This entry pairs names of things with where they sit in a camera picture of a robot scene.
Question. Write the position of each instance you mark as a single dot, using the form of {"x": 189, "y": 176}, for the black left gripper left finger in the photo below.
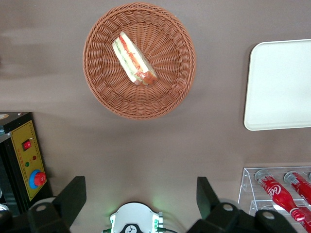
{"x": 73, "y": 196}

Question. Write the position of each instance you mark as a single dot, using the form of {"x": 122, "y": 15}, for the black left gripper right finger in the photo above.
{"x": 205, "y": 196}

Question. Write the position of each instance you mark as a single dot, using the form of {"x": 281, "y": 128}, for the triangular sandwich wedge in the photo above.
{"x": 131, "y": 60}

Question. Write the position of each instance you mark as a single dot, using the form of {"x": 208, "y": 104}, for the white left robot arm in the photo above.
{"x": 133, "y": 216}

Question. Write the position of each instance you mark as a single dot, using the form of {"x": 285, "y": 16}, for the round brown wicker basket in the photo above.
{"x": 170, "y": 72}

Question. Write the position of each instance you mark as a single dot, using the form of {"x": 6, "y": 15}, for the beige rectangular tray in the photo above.
{"x": 279, "y": 85}

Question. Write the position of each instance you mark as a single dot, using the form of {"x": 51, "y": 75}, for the clear acrylic bottle rack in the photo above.
{"x": 245, "y": 184}

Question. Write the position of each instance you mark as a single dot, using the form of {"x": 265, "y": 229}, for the black food warmer machine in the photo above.
{"x": 24, "y": 155}

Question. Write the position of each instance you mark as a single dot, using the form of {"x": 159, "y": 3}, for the red cola bottle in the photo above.
{"x": 300, "y": 185}
{"x": 277, "y": 194}

